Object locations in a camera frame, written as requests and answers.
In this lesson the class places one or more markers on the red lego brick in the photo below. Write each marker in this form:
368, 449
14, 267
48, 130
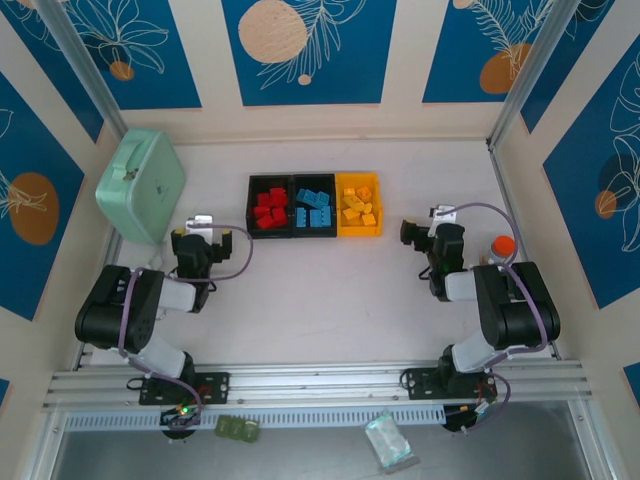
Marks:
264, 200
260, 211
277, 193
264, 222
278, 215

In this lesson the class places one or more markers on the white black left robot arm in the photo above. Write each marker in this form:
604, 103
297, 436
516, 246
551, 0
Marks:
115, 310

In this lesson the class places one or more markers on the small circuit board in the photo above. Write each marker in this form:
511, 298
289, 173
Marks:
180, 415

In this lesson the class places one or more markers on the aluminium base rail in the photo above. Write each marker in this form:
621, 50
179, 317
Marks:
320, 382

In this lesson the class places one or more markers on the black plastic bin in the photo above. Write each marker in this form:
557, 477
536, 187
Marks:
315, 234
270, 234

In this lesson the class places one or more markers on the mint green carry case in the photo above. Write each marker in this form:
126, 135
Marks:
145, 185

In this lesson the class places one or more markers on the orange capped bottle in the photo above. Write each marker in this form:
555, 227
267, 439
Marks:
502, 246

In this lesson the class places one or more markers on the yellow lego brick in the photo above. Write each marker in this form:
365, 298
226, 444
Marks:
368, 220
352, 202
349, 191
350, 215
364, 191
367, 207

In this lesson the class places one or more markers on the green segmented pad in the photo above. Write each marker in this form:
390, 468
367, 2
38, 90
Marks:
237, 429

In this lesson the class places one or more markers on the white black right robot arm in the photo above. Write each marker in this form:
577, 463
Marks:
520, 310

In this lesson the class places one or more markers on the yellow plastic bin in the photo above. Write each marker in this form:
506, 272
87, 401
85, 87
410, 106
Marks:
357, 232

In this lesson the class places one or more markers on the blue lego brick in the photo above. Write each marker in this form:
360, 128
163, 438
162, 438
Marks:
324, 200
320, 218
306, 196
301, 218

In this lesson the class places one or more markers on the aluminium frame post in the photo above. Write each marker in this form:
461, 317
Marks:
86, 75
531, 75

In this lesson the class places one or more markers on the clear plastic packet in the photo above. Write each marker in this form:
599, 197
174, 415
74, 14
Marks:
390, 440

